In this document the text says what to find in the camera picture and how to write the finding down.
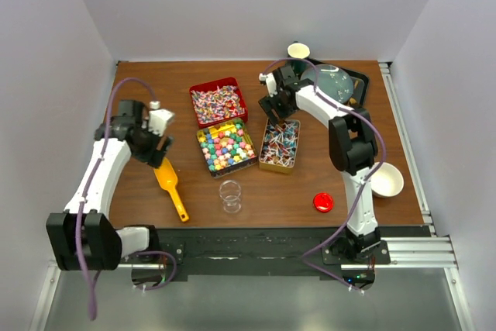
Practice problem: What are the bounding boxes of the yellow plastic scoop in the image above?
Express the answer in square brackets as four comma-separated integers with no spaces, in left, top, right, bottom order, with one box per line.
[154,157,190,222]

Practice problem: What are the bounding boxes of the gold tin of lollipops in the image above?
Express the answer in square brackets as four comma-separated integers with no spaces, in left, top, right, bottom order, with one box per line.
[259,119,301,174]

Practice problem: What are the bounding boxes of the tin of star candies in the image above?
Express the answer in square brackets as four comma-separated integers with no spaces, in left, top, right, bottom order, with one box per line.
[196,119,258,178]

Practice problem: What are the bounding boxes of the red tin swirl lollipops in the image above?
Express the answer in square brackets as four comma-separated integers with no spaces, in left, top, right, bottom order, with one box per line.
[189,77,248,129]

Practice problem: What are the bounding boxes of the clear plastic jar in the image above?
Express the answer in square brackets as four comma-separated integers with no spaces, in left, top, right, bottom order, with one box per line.
[219,180,242,213]

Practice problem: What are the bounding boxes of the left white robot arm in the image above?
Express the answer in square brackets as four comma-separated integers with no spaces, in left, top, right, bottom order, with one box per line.
[46,100,174,271]

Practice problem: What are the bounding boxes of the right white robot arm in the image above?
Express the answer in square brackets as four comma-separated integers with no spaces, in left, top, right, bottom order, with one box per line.
[259,65,384,264]

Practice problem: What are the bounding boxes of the dark teal plate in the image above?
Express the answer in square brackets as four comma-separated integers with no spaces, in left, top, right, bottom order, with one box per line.
[298,64,354,104]

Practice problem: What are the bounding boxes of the dark green paper cup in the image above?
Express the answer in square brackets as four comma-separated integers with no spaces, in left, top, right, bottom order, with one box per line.
[287,42,310,74]

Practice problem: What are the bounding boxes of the black serving tray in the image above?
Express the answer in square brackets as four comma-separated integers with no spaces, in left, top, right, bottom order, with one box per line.
[343,67,370,106]

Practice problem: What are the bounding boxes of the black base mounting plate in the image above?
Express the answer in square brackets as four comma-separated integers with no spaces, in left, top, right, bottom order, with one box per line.
[115,226,391,284]

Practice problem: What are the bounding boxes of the red jar lid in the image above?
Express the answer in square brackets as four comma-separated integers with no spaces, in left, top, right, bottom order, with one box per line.
[312,192,334,213]

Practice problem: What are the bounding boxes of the white bowl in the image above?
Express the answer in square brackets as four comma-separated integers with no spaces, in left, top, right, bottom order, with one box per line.
[370,162,404,198]

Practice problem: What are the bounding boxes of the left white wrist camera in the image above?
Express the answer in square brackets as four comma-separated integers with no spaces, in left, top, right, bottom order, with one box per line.
[147,101,175,136]

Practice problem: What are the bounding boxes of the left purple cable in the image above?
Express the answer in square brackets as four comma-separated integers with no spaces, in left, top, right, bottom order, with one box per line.
[75,77,158,321]

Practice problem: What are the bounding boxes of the purple cable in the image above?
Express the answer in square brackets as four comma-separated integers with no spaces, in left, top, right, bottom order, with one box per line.
[259,58,388,285]
[75,77,158,321]

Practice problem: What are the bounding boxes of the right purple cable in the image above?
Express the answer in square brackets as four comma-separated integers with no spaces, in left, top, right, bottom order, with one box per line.
[259,58,388,285]

